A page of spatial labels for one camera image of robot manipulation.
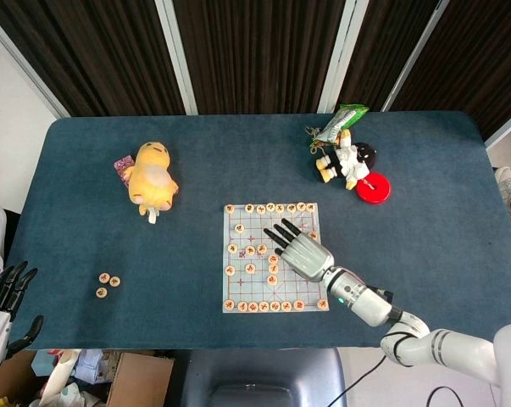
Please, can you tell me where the black cable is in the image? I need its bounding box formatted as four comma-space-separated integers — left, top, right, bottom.
325, 334, 408, 407

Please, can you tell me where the green snack bag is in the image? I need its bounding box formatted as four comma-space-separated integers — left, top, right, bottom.
308, 103, 369, 154

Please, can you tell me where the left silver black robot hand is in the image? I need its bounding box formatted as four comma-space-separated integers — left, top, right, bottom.
0, 260, 45, 377

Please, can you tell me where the brown cardboard box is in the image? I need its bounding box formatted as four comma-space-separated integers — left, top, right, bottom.
106, 351, 175, 407
0, 350, 40, 407

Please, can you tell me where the Chinese chess board sheet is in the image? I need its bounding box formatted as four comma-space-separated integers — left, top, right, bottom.
221, 202, 330, 315

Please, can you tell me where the dark grey chair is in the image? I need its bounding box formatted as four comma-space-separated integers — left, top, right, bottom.
169, 347, 347, 407

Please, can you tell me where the purple patterned packet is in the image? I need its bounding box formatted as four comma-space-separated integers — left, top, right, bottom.
113, 155, 136, 186

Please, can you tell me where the black white plush doll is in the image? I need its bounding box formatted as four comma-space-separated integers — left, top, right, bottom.
315, 129, 379, 191

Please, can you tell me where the blue felt table cover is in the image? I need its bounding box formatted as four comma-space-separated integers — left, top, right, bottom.
4, 110, 511, 351

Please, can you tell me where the white sneaker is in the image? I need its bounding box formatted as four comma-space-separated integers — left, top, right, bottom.
494, 166, 511, 221

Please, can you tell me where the red round disc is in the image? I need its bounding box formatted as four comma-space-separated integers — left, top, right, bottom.
355, 167, 392, 204

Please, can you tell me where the white partition frame post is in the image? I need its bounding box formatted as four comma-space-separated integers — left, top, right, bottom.
321, 0, 369, 114
155, 0, 198, 115
483, 99, 511, 148
381, 0, 451, 112
0, 16, 72, 120

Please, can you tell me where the yellow plush toy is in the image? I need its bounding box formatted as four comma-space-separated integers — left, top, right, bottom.
123, 141, 181, 226

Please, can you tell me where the dark ribbed partition panel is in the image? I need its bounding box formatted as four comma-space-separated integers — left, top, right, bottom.
174, 0, 353, 115
339, 0, 438, 112
390, 0, 511, 141
0, 0, 184, 118

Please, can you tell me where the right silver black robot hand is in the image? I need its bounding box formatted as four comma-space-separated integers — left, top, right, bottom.
262, 218, 336, 284

